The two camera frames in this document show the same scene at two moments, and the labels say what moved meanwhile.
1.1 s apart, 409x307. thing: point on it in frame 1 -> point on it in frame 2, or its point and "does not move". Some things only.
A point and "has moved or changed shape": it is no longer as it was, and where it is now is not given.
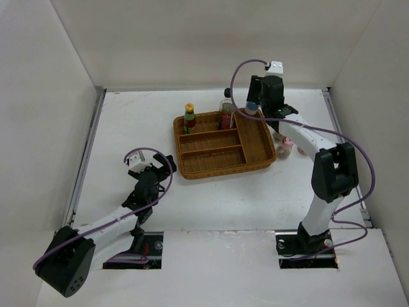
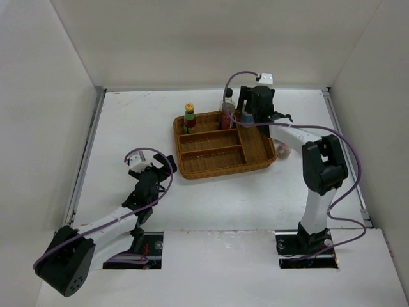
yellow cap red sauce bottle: [190, 119] does not move
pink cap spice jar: [284, 151] does not move
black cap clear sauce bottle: [227, 108] does not move
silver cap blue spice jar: [251, 107] has moved or changed shape
